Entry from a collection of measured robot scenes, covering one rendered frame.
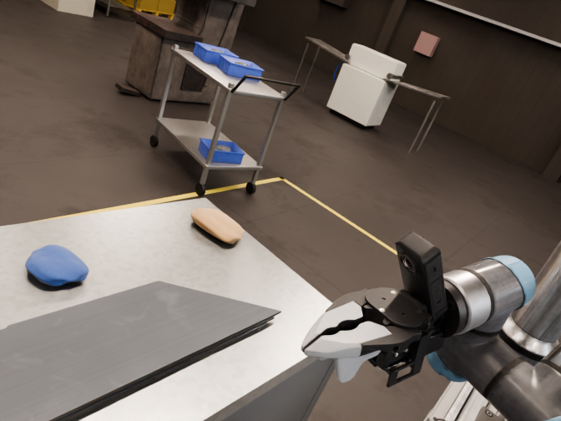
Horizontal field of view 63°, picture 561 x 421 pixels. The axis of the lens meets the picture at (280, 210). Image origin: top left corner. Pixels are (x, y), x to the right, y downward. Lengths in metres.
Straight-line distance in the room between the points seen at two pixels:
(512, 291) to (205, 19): 5.30
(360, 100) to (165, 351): 7.29
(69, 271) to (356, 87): 7.26
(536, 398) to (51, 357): 0.69
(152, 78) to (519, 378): 5.21
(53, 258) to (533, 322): 0.90
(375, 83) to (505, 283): 7.27
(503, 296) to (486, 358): 0.10
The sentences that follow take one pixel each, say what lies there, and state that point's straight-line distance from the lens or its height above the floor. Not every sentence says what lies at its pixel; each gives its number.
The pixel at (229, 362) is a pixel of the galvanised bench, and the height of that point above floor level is 1.05.
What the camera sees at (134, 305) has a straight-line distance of 0.93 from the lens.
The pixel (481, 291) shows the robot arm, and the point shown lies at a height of 1.45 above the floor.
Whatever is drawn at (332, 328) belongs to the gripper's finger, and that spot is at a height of 1.40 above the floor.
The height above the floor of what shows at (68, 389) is 1.07.
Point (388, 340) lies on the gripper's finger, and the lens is 0.50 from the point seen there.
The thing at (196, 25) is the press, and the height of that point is 0.92.
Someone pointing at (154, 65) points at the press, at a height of 0.41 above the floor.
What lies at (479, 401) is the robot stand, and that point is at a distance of 1.34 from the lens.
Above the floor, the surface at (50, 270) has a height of 1.08.
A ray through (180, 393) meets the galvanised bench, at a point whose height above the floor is 1.05.
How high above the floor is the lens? 1.69
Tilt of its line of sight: 25 degrees down
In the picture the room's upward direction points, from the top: 21 degrees clockwise
